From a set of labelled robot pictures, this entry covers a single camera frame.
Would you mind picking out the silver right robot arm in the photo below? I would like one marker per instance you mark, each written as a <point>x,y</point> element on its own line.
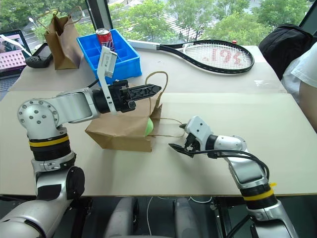
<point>250,168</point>

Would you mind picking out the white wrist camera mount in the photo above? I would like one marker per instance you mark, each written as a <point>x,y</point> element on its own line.
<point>107,60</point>
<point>199,129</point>

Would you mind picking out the black handheld controller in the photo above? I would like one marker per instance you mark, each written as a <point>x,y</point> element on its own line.
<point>39,58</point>

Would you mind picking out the red soda can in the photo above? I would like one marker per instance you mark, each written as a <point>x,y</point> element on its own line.
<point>105,39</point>

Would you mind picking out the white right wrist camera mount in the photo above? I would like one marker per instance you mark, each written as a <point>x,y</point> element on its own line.
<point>199,129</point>

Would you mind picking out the open laptop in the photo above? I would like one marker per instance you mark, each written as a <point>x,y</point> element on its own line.
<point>11,57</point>

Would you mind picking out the black window frame post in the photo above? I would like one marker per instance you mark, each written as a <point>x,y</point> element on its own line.
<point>99,15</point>

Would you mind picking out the brown paper bag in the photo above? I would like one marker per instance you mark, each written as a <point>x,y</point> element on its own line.
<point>119,130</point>
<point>63,47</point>

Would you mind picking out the black and white tennis racket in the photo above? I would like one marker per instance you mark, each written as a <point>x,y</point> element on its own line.
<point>223,58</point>

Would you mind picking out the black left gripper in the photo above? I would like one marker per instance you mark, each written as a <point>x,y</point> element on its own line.
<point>120,98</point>

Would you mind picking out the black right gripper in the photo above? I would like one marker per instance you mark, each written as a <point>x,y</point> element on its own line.
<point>191,142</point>

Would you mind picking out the black backpack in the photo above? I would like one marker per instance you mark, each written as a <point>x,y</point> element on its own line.
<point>282,47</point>

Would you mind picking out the blue plastic divided bin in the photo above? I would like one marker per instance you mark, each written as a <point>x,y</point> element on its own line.
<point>123,62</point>

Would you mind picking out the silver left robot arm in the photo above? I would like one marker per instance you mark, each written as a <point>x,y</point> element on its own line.
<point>69,104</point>

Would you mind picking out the upright brown paper bag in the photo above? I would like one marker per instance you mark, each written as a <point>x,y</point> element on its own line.
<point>63,47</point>

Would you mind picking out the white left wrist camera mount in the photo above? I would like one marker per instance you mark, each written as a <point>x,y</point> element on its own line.
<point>107,60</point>

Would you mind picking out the grey rounded robot leg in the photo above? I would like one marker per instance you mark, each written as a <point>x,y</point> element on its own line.
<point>185,218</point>
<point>121,218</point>

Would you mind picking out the green plush toy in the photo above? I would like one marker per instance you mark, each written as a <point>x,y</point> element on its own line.
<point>149,127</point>

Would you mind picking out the person in white shirt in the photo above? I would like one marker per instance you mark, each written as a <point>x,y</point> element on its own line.
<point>304,74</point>

